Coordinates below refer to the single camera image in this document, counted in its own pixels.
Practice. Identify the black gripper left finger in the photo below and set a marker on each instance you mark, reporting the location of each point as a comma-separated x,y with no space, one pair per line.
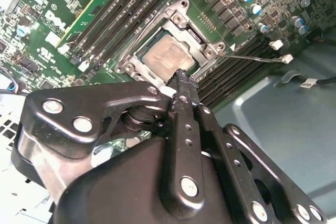
65,108

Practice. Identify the silver-topped CPU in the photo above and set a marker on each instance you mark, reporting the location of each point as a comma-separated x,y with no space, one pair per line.
168,56

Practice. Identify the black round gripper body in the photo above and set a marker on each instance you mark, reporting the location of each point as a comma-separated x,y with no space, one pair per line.
118,190

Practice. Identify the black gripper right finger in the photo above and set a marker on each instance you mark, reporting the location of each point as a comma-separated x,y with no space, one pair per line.
231,155

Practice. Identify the metal socket cover frame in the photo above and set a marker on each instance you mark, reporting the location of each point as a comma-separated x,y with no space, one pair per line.
176,26

